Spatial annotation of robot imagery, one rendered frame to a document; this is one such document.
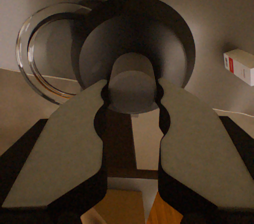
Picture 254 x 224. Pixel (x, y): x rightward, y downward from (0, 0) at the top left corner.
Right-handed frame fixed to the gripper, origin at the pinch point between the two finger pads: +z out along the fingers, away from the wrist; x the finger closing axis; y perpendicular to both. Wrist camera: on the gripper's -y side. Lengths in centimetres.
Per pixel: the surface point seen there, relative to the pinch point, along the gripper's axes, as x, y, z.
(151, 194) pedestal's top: 5, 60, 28
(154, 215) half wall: 17, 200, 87
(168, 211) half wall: 32, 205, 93
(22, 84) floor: -87, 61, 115
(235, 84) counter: 25.0, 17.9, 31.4
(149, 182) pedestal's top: 4, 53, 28
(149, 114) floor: 12, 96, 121
